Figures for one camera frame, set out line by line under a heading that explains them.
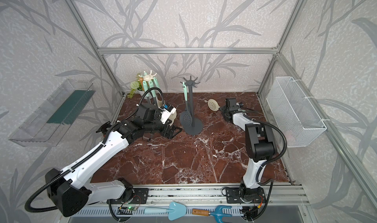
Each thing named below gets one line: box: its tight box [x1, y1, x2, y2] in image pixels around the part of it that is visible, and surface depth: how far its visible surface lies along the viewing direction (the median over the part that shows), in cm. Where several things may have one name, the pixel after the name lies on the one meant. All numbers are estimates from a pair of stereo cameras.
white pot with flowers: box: [127, 72, 146, 99], surface depth 110 cm
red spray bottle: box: [95, 120, 112, 138], surface depth 84 cm
